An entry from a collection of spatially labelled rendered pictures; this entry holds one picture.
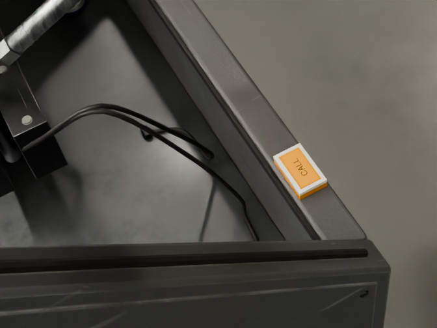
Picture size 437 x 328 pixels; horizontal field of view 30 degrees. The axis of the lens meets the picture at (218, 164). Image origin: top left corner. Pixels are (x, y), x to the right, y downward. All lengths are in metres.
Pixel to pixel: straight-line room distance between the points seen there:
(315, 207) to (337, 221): 0.03
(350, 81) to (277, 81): 0.18
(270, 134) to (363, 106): 1.23
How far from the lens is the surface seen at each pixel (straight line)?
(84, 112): 0.77
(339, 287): 0.70
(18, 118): 0.85
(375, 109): 2.03
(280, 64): 2.12
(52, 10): 0.68
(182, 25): 0.92
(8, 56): 0.72
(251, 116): 0.83
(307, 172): 0.77
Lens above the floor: 1.61
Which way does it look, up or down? 56 degrees down
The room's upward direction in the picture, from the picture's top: 12 degrees counter-clockwise
